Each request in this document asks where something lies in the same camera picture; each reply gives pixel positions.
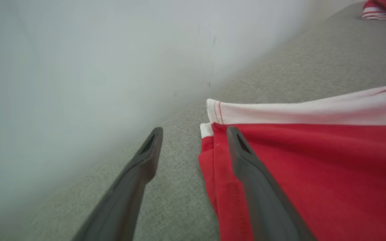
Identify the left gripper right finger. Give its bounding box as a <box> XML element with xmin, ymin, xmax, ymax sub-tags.
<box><xmin>226</xmin><ymin>126</ymin><xmax>318</xmax><ymax>241</ymax></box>

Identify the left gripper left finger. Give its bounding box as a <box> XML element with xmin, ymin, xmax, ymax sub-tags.
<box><xmin>72</xmin><ymin>127</ymin><xmax>164</xmax><ymax>241</ymax></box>

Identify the red shorts white trim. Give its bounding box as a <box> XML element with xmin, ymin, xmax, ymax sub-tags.
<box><xmin>198</xmin><ymin>83</ymin><xmax>386</xmax><ymax>241</ymax></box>

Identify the red basketball jersey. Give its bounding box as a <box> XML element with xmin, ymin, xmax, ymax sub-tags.
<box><xmin>362</xmin><ymin>0</ymin><xmax>386</xmax><ymax>22</ymax></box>

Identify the grey fabric sofa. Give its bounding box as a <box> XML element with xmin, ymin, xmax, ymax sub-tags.
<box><xmin>19</xmin><ymin>2</ymin><xmax>386</xmax><ymax>241</ymax></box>

